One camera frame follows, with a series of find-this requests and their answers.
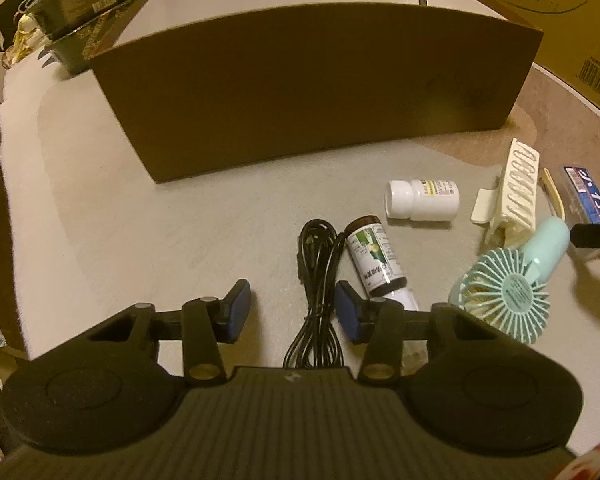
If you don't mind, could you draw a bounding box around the black cable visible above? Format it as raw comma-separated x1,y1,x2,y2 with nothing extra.
282,219,348,368

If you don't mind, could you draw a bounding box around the cream hair claw clip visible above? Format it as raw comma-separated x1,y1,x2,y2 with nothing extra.
471,138,540,248

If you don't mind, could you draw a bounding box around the red white packet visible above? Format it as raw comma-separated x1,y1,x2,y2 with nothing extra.
562,442,600,480

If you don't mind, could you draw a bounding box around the black bag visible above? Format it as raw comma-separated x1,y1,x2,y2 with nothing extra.
0,0,36,53

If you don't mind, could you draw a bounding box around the cream cloth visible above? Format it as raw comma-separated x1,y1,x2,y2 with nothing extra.
2,12,48,68

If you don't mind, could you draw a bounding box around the clear case blue label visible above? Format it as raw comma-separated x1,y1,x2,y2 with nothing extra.
562,164,600,261

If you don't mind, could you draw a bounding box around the white pill bottle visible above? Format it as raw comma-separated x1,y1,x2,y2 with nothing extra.
384,179,461,222

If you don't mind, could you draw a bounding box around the brown glass bottle green label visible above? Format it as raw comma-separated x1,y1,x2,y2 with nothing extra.
344,216,423,311

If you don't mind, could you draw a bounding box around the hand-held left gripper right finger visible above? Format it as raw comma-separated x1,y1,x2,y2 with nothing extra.
335,281,556,386

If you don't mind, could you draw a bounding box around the mint handheld fan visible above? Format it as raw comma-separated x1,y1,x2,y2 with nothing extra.
448,217,572,346

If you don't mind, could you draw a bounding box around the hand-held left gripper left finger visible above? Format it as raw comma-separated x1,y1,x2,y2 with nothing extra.
32,280,252,387

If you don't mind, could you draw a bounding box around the brown rug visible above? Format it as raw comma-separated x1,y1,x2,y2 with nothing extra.
500,65,600,281

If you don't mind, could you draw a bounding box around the brown cardboard box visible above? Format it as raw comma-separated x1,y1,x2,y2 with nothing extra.
87,0,545,184

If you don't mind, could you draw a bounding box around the large tan cardboard box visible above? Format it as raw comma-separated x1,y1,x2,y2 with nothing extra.
460,0,600,111

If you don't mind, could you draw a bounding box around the pale yellow plastic stick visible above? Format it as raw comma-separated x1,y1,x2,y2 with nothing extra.
542,167,567,221

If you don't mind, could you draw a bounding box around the grey mat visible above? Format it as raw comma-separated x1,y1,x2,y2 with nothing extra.
36,72,581,376

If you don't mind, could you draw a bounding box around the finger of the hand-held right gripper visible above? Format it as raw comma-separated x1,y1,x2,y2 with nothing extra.
569,224,600,261

